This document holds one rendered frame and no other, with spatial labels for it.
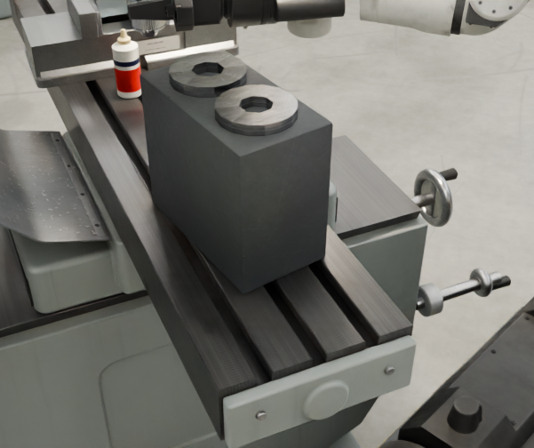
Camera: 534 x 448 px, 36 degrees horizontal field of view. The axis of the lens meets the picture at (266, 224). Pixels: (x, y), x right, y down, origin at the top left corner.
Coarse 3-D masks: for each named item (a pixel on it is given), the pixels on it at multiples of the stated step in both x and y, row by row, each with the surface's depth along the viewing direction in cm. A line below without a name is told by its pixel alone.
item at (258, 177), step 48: (144, 96) 97; (192, 96) 92; (240, 96) 89; (288, 96) 89; (192, 144) 90; (240, 144) 84; (288, 144) 85; (192, 192) 95; (240, 192) 85; (288, 192) 89; (192, 240) 100; (240, 240) 89; (288, 240) 93; (240, 288) 93
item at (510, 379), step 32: (512, 320) 143; (480, 352) 137; (512, 352) 136; (448, 384) 131; (480, 384) 130; (512, 384) 130; (416, 416) 126; (448, 416) 122; (480, 416) 121; (512, 416) 125
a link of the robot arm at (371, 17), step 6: (360, 0) 112; (366, 0) 112; (372, 0) 112; (378, 0) 112; (360, 6) 113; (366, 6) 112; (372, 6) 112; (360, 12) 114; (366, 12) 113; (372, 12) 113; (360, 18) 115; (366, 18) 114; (372, 18) 114
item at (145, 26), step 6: (132, 0) 111; (138, 0) 111; (132, 24) 114; (138, 24) 113; (144, 24) 113; (150, 24) 113; (156, 24) 113; (162, 24) 114; (138, 30) 114; (144, 30) 113; (150, 30) 113; (156, 30) 114
